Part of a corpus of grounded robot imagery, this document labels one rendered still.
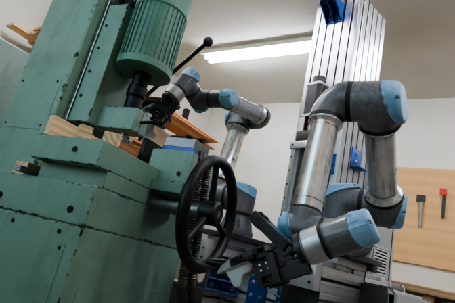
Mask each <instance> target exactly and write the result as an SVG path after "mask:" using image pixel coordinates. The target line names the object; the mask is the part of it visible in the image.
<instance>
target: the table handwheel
mask: <svg viewBox="0 0 455 303"><path fill-rule="evenodd" d="M212 166H213V173H212V179H211V188H210V192H209V200H203V201H201V203H199V204H197V203H192V199H193V197H194V193H195V190H196V188H197V186H198V183H199V181H200V180H201V178H202V176H203V174H204V173H205V172H206V171H207V170H208V169H209V168H210V167H212ZM219 169H221V171H222V173H223V175H224V177H225V181H226V186H227V211H226V216H225V222H224V226H223V227H222V226H221V223H220V222H221V220H222V218H223V206H222V205H221V203H220V202H216V201H215V198H216V192H217V181H218V176H219ZM237 202H238V192H237V184H236V178H235V175H234V171H233V169H232V167H231V165H230V163H229V162H228V161H227V160H226V159H225V158H224V157H222V156H219V155H209V156H207V157H205V158H203V159H202V160H201V161H199V162H198V163H197V165H195V167H194V168H193V169H192V171H191V173H190V174H189V176H188V178H187V179H186V182H185V184H184V186H183V189H182V191H181V195H180V198H179V200H172V199H168V198H163V197H156V196H152V197H151V198H150V199H149V202H148V207H149V209H151V210H156V211H161V212H168V213H171V214H176V219H175V240H176V246H177V251H178V254H179V257H180V260H181V262H182V263H183V265H184V266H185V267H186V268H187V269H188V270H189V271H190V272H192V273H196V274H202V273H205V272H207V271H209V270H211V269H212V268H213V267H211V266H208V265H206V260H207V258H206V259H205V260H203V261H201V262H199V261H197V260H195V259H194V257H193V255H192V253H191V250H190V245H189V241H190V240H191V239H192V238H193V236H195V234H196V233H197V232H198V231H199V230H200V229H201V228H202V227H203V226H204V225H209V226H214V227H216V229H217V230H218V232H219V234H220V235H221V236H220V238H219V241H218V242H217V245H216V246H215V249H214V250H213V251H212V253H211V254H210V255H209V257H208V258H216V259H221V257H222V256H223V254H224V252H225V250H226V248H227V246H228V244H229V242H230V238H231V236H232V232H233V229H234V223H235V220H236V211H237ZM189 217H193V218H197V219H198V222H197V223H196V224H195V225H194V226H193V227H192V228H191V229H190V230H189V231H188V221H189Z"/></svg>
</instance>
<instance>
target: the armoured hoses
mask: <svg viewBox="0 0 455 303"><path fill-rule="evenodd" d="M198 155H199V159H198V162H199V161H201V160H202V159H203V158H205V157H206V156H207V153H206V152H203V151H199V152H198ZM210 174H211V168H209V169H208V170H207V171H206V172H205V173H204V174H203V176H202V178H201V180H200V181H199V183H198V186H197V188H196V190H195V193H194V197H193V199H192V203H197V204H199V203H201V201H203V200H207V198H208V197H207V196H208V188H209V181H210V180H209V179H210ZM197 222H198V219H197V218H193V217H189V221H188V231H189V230H190V229H191V228H192V227H193V226H194V225H195V224H196V223H197ZM202 232H203V227H202V228H201V229H200V230H199V231H198V232H197V233H196V234H195V236H193V238H192V239H191V240H190V241H189V245H190V250H191V253H192V255H193V257H194V259H195V260H197V261H199V260H198V259H199V256H200V255H199V254H200V252H199V251H200V247H201V241H202V240H201V239H202ZM180 264H181V265H180V267H181V268H180V271H179V276H178V277H179V279H178V282H177V295H178V299H179V303H197V299H196V286H195V285H196V277H197V276H196V275H197V274H196V273H192V272H190V271H189V272H188V269H187V268H186V267H185V266H184V265H183V263H182V262H181V263H180Z"/></svg>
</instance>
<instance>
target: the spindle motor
mask: <svg viewBox="0 0 455 303"><path fill-rule="evenodd" d="M192 4H193V1H192V0H137V2H136V4H135V8H134V10H133V14H132V17H131V19H130V22H129V25H128V28H127V31H126V34H125V38H124V40H123V43H122V45H121V49H120V51H119V54H118V57H117V59H116V63H115V66H116V69H117V70H118V71H119V72H120V73H122V74H123V75H125V76H126V77H127V78H130V79H131V80H132V79H133V76H132V74H133V71H134V70H141V71H144V72H147V73H148V74H149V75H151V77H152V79H151V81H150V82H149V83H148V85H151V86H157V87H159V86H165V85H167V84H169V83H170V81H171V77H172V73H173V70H174V67H175V63H176V60H177V56H178V53H179V49H180V46H181V42H182V39H183V35H184V32H185V29H186V25H187V23H188V18H189V16H190V12H191V9H192Z"/></svg>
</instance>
